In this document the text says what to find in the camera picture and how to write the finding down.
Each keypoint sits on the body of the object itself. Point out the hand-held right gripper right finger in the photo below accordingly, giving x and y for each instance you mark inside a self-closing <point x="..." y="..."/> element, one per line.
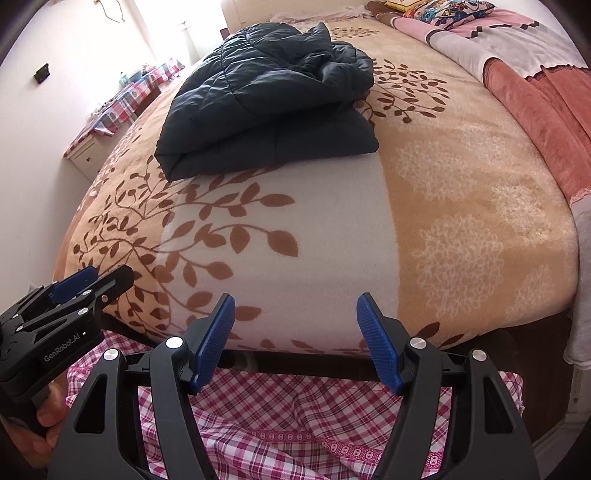
<point x="376" y="344"/>

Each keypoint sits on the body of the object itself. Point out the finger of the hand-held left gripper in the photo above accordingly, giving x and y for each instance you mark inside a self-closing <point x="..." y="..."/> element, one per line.
<point x="74" y="284"/>
<point x="111" y="288"/>

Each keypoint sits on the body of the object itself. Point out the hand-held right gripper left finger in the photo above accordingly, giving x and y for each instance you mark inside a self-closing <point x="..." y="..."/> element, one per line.
<point x="212" y="344"/>

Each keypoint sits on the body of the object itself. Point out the dark navy puffer jacket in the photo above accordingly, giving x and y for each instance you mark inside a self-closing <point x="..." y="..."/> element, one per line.
<point x="272" y="101"/>

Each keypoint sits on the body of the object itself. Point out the person's left hand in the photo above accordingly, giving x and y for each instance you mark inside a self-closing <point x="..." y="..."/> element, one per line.
<point x="53" y="410"/>

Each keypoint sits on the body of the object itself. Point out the person's plaid pink clothing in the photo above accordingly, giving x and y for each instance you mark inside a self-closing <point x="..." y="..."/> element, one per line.
<point x="286" y="415"/>

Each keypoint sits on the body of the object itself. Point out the white nightstand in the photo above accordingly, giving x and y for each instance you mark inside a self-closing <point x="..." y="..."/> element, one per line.
<point x="87" y="157"/>

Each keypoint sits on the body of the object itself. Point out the beige leaf pattern blanket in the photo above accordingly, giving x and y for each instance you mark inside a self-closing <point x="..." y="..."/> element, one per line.
<point x="415" y="207"/>

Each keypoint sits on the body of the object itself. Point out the bedside cabinet with plaid cloth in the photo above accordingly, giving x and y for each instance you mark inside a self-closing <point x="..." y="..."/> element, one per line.
<point x="129" y="99"/>

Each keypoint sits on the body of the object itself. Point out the coral pink fleece blanket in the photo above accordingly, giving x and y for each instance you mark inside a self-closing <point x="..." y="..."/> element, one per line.
<point x="540" y="92"/>

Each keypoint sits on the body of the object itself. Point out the white headboard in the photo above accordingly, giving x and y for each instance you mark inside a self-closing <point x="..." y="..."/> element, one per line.
<point x="258" y="9"/>

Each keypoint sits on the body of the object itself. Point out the brown plush toy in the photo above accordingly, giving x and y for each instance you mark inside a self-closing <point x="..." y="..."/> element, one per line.
<point x="385" y="13"/>

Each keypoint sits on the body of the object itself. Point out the white sheer cloth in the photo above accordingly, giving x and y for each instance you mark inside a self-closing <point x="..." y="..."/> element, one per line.
<point x="304" y="17"/>

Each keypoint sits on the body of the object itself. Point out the colourful printed pillow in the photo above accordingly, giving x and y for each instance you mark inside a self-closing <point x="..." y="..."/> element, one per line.
<point x="455" y="14"/>

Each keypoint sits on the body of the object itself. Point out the yellow flat item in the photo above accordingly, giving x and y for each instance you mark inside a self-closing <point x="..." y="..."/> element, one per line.
<point x="404" y="4"/>

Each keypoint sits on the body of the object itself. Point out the dark wooden bed frame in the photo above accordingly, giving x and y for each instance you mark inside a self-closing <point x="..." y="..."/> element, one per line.
<point x="545" y="369"/>

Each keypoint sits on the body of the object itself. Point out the black wall socket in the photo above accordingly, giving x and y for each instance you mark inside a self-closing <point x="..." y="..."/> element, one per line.
<point x="42" y="73"/>

